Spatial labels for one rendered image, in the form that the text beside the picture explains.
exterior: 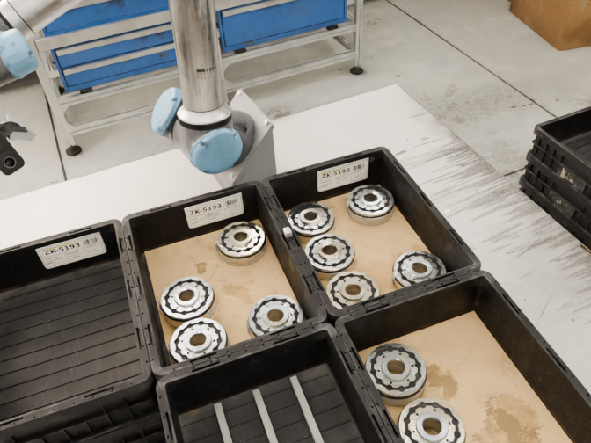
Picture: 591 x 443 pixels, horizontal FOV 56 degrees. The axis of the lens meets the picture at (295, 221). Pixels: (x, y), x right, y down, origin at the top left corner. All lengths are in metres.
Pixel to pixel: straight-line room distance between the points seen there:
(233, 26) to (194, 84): 1.86
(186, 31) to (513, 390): 0.87
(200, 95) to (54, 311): 0.52
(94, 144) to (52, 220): 1.55
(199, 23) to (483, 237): 0.82
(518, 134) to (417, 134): 1.36
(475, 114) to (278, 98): 1.07
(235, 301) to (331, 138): 0.75
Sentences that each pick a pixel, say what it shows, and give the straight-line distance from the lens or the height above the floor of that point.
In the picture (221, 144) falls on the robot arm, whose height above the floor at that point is 1.00.
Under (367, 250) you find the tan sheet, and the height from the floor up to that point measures 0.83.
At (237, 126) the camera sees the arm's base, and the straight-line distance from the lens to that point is 1.42.
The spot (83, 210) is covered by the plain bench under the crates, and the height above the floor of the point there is 0.70.
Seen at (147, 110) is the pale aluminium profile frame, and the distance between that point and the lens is 3.07.
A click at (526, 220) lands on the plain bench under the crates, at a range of 1.52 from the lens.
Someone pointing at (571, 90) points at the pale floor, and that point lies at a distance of 3.49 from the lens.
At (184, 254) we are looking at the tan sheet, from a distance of 1.23.
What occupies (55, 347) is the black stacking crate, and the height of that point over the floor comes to 0.83.
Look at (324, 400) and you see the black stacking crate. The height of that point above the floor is 0.83.
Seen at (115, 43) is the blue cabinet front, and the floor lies 0.50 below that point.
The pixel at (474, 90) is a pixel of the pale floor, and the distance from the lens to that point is 3.35.
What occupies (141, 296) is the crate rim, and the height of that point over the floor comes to 0.93.
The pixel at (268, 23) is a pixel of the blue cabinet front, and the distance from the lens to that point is 3.09.
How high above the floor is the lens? 1.70
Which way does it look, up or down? 44 degrees down
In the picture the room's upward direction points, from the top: 4 degrees counter-clockwise
